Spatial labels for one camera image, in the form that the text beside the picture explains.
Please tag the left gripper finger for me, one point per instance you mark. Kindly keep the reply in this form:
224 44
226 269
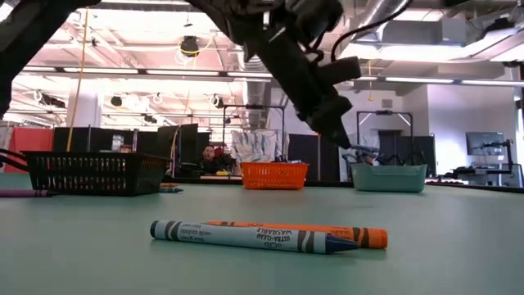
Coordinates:
333 137
337 108

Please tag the orange crayon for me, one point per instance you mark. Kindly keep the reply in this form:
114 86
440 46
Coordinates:
168 185
372 238

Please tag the purple crayon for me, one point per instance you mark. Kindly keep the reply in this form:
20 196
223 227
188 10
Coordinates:
24 193

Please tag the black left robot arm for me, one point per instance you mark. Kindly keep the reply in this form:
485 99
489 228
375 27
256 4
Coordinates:
24 41

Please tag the black curtain panel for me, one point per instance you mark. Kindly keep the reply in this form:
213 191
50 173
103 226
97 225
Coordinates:
305 151

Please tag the person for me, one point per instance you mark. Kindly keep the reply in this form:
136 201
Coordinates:
209 153
368 158

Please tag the teal plastic bin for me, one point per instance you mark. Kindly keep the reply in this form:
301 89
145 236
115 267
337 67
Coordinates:
389 180

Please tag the orange mesh basket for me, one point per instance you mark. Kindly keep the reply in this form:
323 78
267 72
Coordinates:
274 176

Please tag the crumpled white sheet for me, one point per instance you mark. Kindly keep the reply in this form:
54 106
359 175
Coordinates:
258 143

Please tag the long ceiling light strip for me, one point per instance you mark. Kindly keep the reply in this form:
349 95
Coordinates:
184 73

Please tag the black partition panels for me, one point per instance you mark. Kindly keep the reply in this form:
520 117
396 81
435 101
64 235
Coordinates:
188 143

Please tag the neighbouring work table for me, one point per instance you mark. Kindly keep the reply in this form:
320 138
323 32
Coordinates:
483 176

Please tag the white pillar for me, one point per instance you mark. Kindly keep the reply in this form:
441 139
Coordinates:
84 110

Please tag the black mesh basket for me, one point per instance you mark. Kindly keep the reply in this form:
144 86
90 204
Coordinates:
94 155

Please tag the teal table mat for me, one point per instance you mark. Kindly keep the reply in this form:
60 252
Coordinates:
123 270

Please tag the red partition panel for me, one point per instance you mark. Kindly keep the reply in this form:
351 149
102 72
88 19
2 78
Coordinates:
30 139

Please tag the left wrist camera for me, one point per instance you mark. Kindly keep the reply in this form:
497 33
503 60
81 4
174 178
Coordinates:
346 69

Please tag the corrugated silver duct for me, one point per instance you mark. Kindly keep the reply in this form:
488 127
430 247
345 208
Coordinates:
258 98

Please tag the black frame stand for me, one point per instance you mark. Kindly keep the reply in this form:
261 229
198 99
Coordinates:
385 112
254 107

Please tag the black wall monitor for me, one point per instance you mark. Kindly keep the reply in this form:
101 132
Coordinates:
485 143

